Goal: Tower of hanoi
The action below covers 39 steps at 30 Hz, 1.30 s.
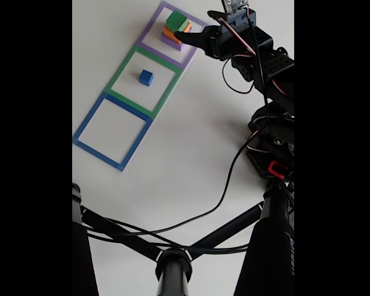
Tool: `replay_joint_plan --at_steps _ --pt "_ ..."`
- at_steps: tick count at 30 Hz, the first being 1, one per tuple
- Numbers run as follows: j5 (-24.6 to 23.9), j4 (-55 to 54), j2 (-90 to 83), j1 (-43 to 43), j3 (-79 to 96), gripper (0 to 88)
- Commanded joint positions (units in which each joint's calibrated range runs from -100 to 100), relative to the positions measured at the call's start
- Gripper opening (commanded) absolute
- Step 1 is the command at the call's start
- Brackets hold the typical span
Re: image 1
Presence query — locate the orange block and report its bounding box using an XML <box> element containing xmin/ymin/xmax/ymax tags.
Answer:
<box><xmin>162</xmin><ymin>21</ymin><xmax>192</xmax><ymax>43</ymax></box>

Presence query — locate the green cube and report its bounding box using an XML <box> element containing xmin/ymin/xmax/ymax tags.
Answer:
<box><xmin>165</xmin><ymin>10</ymin><xmax>189</xmax><ymax>33</ymax></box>

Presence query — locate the large purple block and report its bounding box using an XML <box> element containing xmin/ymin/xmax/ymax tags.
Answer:
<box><xmin>160</xmin><ymin>32</ymin><xmax>186</xmax><ymax>52</ymax></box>

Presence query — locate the small blue cube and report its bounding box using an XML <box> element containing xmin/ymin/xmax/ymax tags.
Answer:
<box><xmin>139</xmin><ymin>69</ymin><xmax>154</xmax><ymax>86</ymax></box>

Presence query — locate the red clamp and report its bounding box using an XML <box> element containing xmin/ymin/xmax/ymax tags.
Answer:
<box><xmin>267</xmin><ymin>160</ymin><xmax>289</xmax><ymax>176</ymax></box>

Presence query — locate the black tripod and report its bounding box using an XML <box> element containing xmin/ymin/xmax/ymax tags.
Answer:
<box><xmin>72</xmin><ymin>181</ymin><xmax>295</xmax><ymax>296</ymax></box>

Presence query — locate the servo wire loop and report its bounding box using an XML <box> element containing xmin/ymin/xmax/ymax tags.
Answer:
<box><xmin>221</xmin><ymin>54</ymin><xmax>255</xmax><ymax>95</ymax></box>

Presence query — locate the purple square frame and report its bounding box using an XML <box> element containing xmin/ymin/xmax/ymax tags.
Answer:
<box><xmin>136</xmin><ymin>1</ymin><xmax>208</xmax><ymax>70</ymax></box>

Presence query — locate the green square frame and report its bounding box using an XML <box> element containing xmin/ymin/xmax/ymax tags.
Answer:
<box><xmin>104</xmin><ymin>45</ymin><xmax>183</xmax><ymax>120</ymax></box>

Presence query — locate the black cable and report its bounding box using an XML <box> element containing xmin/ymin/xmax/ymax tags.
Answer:
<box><xmin>83</xmin><ymin>215</ymin><xmax>252</xmax><ymax>255</ymax></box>
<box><xmin>86</xmin><ymin>7</ymin><xmax>271</xmax><ymax>244</ymax></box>

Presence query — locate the blue square frame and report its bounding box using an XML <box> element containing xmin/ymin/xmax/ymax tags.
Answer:
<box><xmin>73</xmin><ymin>92</ymin><xmax>154</xmax><ymax>172</ymax></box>

